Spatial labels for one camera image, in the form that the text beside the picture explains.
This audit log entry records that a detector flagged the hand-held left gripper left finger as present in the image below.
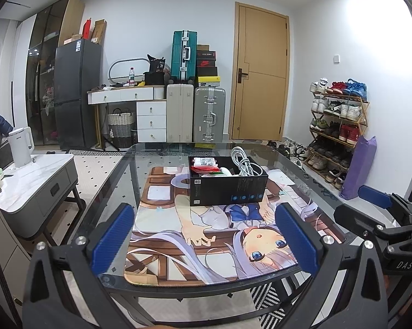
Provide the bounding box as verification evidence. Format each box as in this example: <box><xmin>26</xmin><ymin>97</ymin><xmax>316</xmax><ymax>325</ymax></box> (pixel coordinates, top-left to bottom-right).
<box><xmin>23</xmin><ymin>202</ymin><xmax>136</xmax><ymax>329</ymax></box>

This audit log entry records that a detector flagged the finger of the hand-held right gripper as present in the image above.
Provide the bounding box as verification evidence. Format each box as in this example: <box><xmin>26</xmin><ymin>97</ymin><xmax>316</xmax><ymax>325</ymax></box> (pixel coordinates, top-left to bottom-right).
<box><xmin>357</xmin><ymin>184</ymin><xmax>412</xmax><ymax>214</ymax></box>
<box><xmin>333</xmin><ymin>204</ymin><xmax>396</xmax><ymax>245</ymax></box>

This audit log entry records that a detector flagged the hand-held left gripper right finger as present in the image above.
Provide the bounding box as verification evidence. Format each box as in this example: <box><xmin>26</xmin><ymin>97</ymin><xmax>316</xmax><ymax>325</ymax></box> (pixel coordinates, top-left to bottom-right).
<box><xmin>274</xmin><ymin>202</ymin><xmax>389</xmax><ymax>329</ymax></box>

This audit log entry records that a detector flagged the black cardboard box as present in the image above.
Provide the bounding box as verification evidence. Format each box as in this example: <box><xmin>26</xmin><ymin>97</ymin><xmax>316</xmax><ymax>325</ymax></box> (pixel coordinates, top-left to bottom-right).
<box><xmin>188</xmin><ymin>155</ymin><xmax>269</xmax><ymax>207</ymax></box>

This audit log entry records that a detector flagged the white cable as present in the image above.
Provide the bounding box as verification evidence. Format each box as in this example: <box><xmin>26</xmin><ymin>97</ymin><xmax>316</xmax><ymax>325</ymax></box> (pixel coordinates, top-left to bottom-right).
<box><xmin>231</xmin><ymin>146</ymin><xmax>264</xmax><ymax>177</ymax></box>

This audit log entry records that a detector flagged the green medicine packet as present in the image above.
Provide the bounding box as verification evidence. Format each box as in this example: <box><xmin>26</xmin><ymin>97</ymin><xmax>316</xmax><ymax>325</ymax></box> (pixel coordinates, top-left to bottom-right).
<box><xmin>211</xmin><ymin>167</ymin><xmax>237</xmax><ymax>178</ymax></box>

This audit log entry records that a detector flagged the clear zip bag red strip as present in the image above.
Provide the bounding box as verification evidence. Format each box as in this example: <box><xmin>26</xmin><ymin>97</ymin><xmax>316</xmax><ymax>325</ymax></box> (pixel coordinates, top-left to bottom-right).
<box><xmin>191</xmin><ymin>157</ymin><xmax>220</xmax><ymax>176</ymax></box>

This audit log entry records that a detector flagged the purple fabric bag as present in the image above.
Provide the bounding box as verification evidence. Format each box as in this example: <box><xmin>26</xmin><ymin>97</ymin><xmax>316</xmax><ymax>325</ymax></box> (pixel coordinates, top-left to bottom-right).
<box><xmin>339</xmin><ymin>135</ymin><xmax>378</xmax><ymax>201</ymax></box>

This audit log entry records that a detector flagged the pile of assorted shoes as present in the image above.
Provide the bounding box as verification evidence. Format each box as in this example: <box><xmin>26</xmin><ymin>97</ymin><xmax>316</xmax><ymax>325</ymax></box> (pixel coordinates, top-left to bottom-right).
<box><xmin>266</xmin><ymin>139</ymin><xmax>307</xmax><ymax>168</ymax></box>

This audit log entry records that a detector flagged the wooden shoe rack with shoes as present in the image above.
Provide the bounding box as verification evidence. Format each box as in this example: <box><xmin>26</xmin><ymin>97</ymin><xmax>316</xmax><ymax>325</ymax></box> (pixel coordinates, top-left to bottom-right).
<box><xmin>309</xmin><ymin>77</ymin><xmax>368</xmax><ymax>189</ymax></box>

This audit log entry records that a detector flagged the printed anime desk mat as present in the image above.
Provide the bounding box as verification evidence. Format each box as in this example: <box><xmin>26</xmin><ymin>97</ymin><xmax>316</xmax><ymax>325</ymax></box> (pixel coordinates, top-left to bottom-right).
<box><xmin>124</xmin><ymin>166</ymin><xmax>347</xmax><ymax>287</ymax></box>

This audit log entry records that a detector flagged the grey side table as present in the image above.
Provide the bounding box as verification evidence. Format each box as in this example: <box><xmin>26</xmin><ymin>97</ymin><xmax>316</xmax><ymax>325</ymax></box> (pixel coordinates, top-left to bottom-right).
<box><xmin>0</xmin><ymin>154</ymin><xmax>87</xmax><ymax>247</ymax></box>

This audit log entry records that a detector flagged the grey cabinet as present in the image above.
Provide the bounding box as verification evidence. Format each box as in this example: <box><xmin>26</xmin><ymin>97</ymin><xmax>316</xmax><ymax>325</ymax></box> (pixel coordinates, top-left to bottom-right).
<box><xmin>0</xmin><ymin>195</ymin><xmax>32</xmax><ymax>319</ymax></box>

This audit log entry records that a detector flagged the woven laundry basket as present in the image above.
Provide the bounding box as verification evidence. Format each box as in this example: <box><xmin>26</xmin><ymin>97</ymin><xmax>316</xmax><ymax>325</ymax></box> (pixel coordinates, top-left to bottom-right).
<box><xmin>107</xmin><ymin>108</ymin><xmax>137</xmax><ymax>149</ymax></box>

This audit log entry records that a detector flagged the white electric kettle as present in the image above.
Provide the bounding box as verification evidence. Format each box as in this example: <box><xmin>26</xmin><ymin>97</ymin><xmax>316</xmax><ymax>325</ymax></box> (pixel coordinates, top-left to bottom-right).
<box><xmin>7</xmin><ymin>127</ymin><xmax>35</xmax><ymax>168</ymax></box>

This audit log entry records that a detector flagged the white desk with drawers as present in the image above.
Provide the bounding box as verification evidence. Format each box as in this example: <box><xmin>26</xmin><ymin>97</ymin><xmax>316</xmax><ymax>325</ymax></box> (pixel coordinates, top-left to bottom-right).
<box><xmin>87</xmin><ymin>87</ymin><xmax>167</xmax><ymax>148</ymax></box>

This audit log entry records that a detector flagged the beige suitcase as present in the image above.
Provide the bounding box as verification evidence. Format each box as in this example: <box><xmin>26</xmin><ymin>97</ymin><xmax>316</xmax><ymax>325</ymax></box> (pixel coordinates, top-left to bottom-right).
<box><xmin>166</xmin><ymin>84</ymin><xmax>194</xmax><ymax>143</ymax></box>

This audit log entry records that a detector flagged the black refrigerator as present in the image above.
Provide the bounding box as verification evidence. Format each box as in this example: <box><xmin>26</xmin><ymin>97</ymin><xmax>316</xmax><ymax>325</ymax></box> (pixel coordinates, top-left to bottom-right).
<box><xmin>54</xmin><ymin>38</ymin><xmax>102</xmax><ymax>151</ymax></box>

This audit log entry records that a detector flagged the silver suitcase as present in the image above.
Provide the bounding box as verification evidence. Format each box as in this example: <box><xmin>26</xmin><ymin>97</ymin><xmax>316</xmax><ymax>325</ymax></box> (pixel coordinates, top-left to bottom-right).
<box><xmin>193</xmin><ymin>87</ymin><xmax>226</xmax><ymax>143</ymax></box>

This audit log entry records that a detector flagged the black storage box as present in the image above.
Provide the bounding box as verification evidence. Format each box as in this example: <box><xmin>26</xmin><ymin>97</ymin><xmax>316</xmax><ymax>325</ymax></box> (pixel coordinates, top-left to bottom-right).
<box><xmin>144</xmin><ymin>72</ymin><xmax>166</xmax><ymax>86</ymax></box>

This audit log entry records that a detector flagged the oval mirror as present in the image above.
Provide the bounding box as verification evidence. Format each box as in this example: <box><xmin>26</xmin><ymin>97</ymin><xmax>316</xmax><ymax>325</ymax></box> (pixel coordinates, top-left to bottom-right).
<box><xmin>108</xmin><ymin>58</ymin><xmax>152</xmax><ymax>86</ymax></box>

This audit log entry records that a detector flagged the wooden door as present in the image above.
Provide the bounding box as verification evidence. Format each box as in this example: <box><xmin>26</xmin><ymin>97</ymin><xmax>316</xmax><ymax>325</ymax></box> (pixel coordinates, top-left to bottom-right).
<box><xmin>228</xmin><ymin>2</ymin><xmax>290</xmax><ymax>141</ymax></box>

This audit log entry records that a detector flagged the dark glass door wardrobe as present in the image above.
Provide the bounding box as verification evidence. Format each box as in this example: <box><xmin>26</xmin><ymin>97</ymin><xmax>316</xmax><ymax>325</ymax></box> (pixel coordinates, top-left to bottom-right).
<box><xmin>24</xmin><ymin>0</ymin><xmax>85</xmax><ymax>146</ymax></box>

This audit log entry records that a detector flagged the black paper bag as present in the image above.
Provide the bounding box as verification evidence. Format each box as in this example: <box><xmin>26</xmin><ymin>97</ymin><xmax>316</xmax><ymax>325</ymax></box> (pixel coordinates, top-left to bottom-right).
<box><xmin>147</xmin><ymin>54</ymin><xmax>168</xmax><ymax>73</ymax></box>

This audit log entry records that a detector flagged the teal suitcase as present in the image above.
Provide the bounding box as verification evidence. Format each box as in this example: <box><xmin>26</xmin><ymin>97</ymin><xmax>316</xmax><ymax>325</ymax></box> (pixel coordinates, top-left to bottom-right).
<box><xmin>171</xmin><ymin>31</ymin><xmax>197</xmax><ymax>84</ymax></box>

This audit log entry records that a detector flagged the stack of shoe boxes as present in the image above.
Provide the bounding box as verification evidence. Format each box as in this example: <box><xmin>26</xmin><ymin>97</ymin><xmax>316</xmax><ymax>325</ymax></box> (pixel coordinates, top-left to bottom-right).
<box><xmin>196</xmin><ymin>44</ymin><xmax>222</xmax><ymax>88</ymax></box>

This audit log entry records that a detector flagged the tall brown cardboard box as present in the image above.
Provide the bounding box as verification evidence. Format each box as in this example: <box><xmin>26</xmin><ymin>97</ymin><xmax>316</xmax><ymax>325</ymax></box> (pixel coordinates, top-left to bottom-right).
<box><xmin>91</xmin><ymin>19</ymin><xmax>107</xmax><ymax>45</ymax></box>

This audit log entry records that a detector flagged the glass table black frame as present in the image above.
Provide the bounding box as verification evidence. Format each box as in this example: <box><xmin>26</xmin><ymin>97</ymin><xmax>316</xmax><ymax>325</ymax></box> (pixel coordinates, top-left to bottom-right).
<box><xmin>67</xmin><ymin>141</ymin><xmax>412</xmax><ymax>316</ymax></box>

